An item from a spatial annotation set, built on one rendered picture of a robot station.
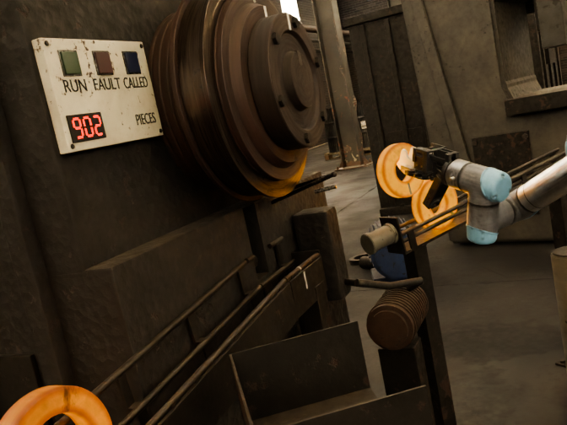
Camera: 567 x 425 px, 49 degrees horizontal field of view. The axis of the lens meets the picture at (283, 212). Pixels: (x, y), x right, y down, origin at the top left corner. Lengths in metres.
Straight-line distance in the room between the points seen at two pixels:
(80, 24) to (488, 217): 1.01
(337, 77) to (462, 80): 6.40
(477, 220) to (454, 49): 2.50
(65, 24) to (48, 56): 0.10
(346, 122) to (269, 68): 9.08
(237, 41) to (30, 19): 0.37
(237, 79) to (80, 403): 0.64
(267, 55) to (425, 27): 2.88
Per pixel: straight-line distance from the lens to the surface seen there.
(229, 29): 1.24
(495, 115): 3.92
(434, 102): 4.06
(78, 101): 1.08
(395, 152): 1.76
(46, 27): 1.10
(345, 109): 10.25
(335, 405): 0.99
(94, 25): 1.19
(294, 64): 1.29
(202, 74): 1.16
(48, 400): 0.84
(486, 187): 1.53
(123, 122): 1.15
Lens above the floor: 1.05
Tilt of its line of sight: 9 degrees down
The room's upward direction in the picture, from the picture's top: 12 degrees counter-clockwise
